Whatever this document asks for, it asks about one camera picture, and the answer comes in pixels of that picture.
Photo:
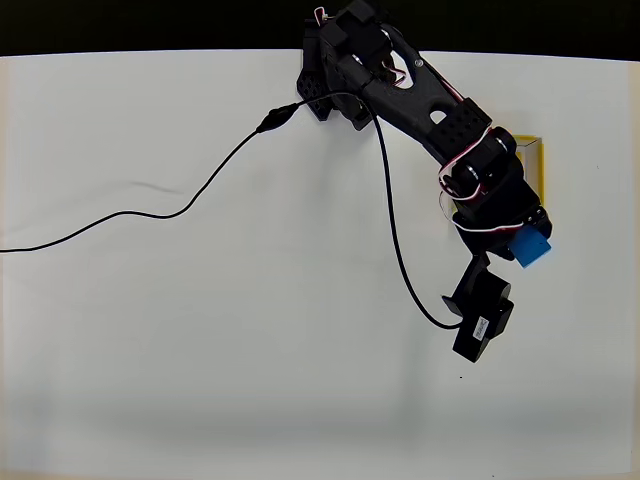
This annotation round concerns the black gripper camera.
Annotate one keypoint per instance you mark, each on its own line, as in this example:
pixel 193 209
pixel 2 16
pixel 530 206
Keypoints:
pixel 482 312

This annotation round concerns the yellow box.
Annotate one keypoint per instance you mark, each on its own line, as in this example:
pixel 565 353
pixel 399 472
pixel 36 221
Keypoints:
pixel 541 170

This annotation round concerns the blue cube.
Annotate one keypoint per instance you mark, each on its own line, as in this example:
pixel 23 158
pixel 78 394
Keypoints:
pixel 531 248

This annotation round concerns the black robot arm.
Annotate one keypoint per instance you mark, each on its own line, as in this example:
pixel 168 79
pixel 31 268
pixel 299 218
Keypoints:
pixel 400 100

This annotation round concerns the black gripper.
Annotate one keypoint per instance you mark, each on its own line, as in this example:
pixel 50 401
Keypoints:
pixel 531 223

